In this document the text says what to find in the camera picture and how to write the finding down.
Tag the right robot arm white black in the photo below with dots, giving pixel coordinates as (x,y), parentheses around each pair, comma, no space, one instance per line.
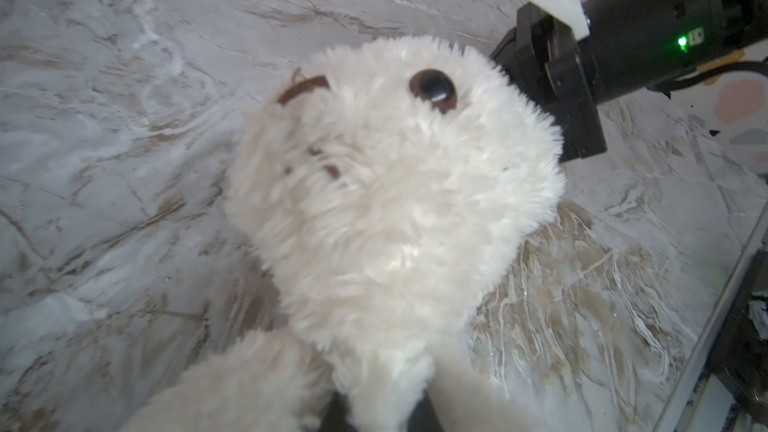
(632,44)

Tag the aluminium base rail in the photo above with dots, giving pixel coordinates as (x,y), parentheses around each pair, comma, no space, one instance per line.
(723,386)

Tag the white plush teddy bear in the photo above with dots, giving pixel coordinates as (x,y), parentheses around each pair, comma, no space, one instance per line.
(386,190)

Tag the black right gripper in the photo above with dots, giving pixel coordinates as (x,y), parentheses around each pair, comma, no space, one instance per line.
(541,57)

